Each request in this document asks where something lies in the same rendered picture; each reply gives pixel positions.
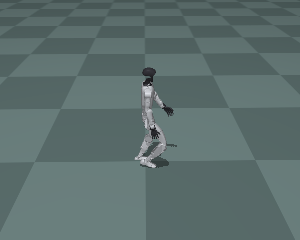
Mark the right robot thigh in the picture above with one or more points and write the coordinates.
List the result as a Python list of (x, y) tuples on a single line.
[(162, 137)]

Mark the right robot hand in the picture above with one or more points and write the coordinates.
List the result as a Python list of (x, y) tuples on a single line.
[(154, 133)]

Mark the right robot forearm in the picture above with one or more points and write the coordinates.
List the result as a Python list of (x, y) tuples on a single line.
[(150, 119)]

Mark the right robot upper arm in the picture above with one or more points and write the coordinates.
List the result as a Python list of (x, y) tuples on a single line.
[(147, 97)]

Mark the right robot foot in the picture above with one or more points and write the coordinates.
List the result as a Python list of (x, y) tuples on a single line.
[(149, 164)]

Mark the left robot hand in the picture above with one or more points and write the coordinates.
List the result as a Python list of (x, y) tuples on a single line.
[(168, 110)]

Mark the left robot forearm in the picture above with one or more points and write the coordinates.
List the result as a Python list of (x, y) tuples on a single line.
[(159, 102)]

